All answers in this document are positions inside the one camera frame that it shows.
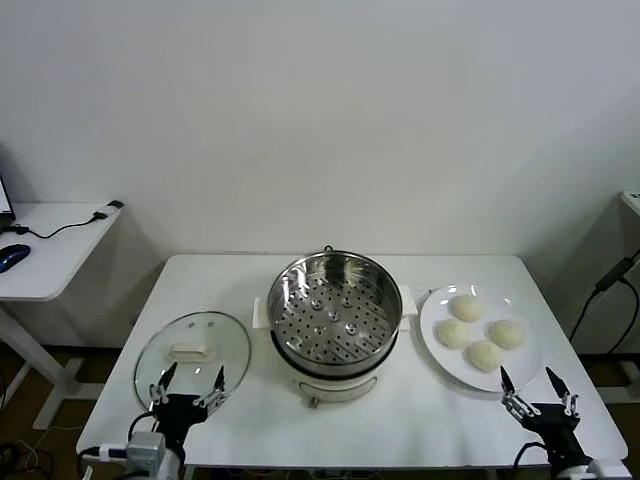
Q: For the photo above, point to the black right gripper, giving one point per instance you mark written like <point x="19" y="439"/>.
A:
<point x="550" y="422"/>

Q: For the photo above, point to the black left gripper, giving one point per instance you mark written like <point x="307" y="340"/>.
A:
<point x="177" y="407"/>

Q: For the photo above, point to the white steamed baozi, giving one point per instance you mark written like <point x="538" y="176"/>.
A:
<point x="507" y="334"/>
<point x="467" y="307"/>
<point x="452" y="333"/>
<point x="485" y="356"/>

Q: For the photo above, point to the stainless steel steamer basket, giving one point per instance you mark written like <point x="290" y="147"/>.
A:
<point x="285" y="320"/>

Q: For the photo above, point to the white round plate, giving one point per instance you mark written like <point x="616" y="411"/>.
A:
<point x="440" y="310"/>

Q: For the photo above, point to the cream electric cooker pot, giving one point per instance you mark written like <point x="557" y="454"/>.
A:
<point x="340" y="387"/>

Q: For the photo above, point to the white side desk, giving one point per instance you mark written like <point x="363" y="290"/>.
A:
<point x="60" y="260"/>

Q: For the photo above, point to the blue computer mouse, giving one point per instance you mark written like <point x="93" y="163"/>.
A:
<point x="12" y="256"/>

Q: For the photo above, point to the black laptop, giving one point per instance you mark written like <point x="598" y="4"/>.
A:
<point x="4" y="200"/>

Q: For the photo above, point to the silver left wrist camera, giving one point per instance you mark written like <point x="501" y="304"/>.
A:
<point x="145" y="448"/>

